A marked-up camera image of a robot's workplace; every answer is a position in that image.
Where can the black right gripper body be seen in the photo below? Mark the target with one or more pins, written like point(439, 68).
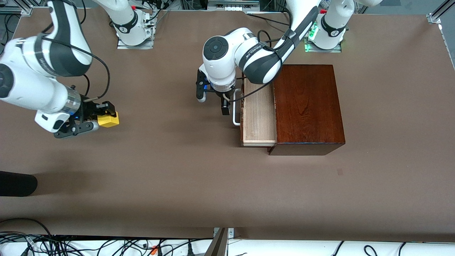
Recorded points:
point(89, 108)

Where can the dark grey metal post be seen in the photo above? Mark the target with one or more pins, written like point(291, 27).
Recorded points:
point(217, 247)

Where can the small metal mounting bracket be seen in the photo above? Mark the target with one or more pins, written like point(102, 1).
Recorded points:
point(231, 233)

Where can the brown paper table cover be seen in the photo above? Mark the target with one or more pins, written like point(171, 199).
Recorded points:
point(142, 160)

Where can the grey electronics box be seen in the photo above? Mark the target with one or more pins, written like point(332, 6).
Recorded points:
point(233, 3)

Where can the black rounded cylinder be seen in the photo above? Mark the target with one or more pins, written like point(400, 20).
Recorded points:
point(17, 184)

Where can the yellow block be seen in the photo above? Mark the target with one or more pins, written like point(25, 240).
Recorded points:
point(108, 121)

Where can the aluminium frame profile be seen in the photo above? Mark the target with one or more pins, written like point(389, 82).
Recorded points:
point(21, 9)
point(434, 17)

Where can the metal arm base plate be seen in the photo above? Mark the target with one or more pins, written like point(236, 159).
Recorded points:
point(336, 50)
point(142, 47)

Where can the dark wooden drawer cabinet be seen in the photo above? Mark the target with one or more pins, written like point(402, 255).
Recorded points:
point(309, 113)

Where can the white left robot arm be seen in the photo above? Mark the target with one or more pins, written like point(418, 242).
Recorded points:
point(220, 64)

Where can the white power strip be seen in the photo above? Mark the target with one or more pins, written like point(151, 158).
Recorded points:
point(234, 8)

